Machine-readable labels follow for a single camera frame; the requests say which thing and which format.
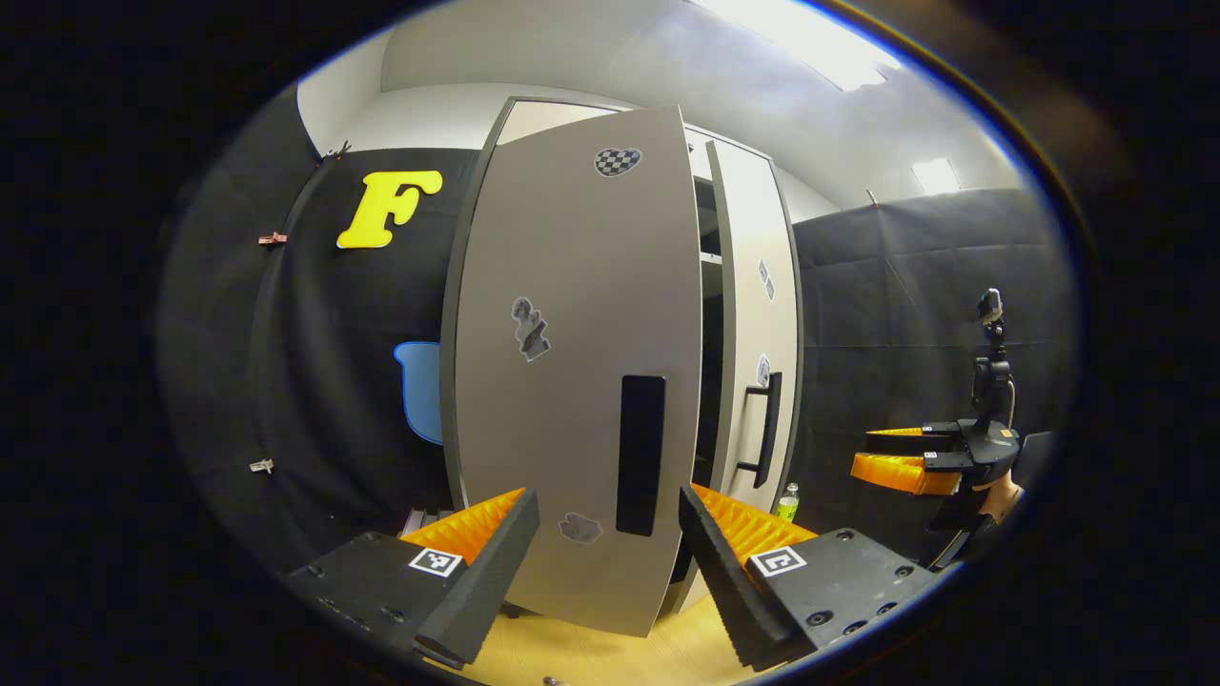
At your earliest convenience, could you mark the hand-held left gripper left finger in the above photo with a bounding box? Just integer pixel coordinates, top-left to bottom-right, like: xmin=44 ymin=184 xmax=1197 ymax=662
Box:
xmin=284 ymin=488 xmax=541 ymax=670

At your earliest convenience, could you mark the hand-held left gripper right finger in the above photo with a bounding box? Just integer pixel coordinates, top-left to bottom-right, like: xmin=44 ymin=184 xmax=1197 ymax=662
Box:
xmin=679 ymin=483 xmax=943 ymax=672

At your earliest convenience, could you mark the grey door with bar handle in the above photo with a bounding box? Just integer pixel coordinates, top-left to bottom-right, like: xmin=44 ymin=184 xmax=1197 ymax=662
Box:
xmin=667 ymin=139 xmax=804 ymax=616

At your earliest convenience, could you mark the grey and white shoe cabinet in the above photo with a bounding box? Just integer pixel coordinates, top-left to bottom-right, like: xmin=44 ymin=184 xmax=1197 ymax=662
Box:
xmin=440 ymin=95 xmax=805 ymax=638

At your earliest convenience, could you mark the grey door with recessed handle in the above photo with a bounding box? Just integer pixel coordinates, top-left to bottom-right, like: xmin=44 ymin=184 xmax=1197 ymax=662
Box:
xmin=452 ymin=105 xmax=704 ymax=638

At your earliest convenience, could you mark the small ceiling light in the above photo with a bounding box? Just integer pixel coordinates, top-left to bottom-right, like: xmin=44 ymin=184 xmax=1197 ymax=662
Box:
xmin=909 ymin=157 xmax=962 ymax=197

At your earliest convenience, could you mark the long ceiling light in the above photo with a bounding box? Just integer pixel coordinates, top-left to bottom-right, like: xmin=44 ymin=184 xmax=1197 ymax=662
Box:
xmin=686 ymin=0 xmax=904 ymax=94

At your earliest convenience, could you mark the black bar door handle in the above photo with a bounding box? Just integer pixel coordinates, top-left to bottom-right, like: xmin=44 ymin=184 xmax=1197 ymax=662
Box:
xmin=735 ymin=371 xmax=783 ymax=490

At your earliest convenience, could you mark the black recessed door handle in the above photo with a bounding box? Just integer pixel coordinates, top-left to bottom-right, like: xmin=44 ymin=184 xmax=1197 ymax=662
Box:
xmin=615 ymin=373 xmax=668 ymax=537

